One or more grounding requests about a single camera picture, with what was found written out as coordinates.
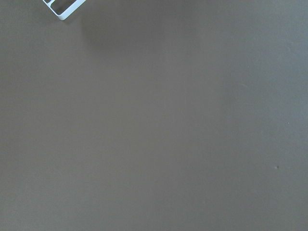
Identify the white wire dish rack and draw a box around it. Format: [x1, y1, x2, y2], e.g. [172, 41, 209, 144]
[43, 0, 86, 21]

